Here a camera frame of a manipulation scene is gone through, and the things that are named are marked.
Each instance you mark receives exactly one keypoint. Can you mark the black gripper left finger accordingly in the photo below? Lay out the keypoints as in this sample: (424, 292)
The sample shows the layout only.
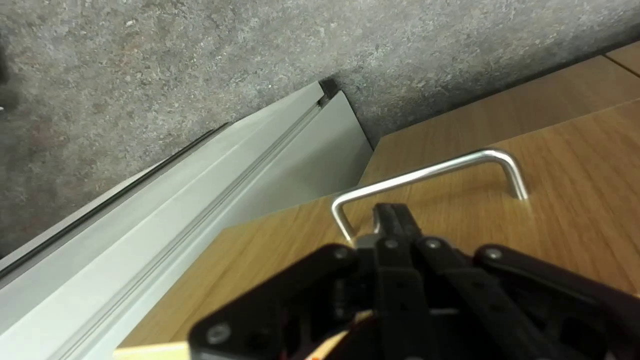
(321, 301)

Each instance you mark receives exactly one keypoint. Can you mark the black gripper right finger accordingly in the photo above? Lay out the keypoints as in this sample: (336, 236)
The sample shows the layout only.
(500, 307)

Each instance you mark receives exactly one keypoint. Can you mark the wooden drawer front panel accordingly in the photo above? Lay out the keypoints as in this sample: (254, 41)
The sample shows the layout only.
(532, 102)

